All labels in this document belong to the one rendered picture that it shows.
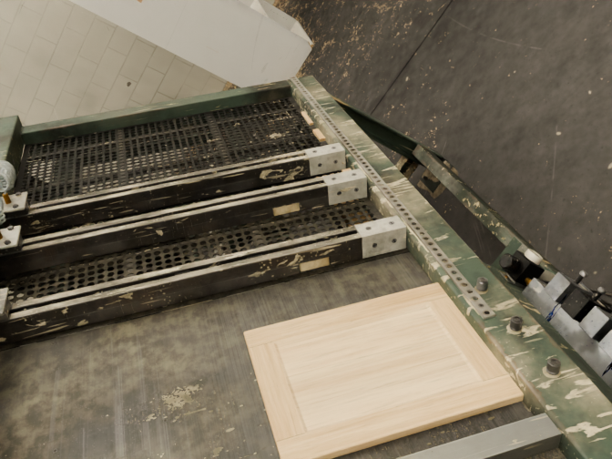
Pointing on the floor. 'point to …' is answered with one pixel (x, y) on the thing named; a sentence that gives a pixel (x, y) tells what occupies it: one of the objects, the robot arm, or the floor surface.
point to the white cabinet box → (217, 35)
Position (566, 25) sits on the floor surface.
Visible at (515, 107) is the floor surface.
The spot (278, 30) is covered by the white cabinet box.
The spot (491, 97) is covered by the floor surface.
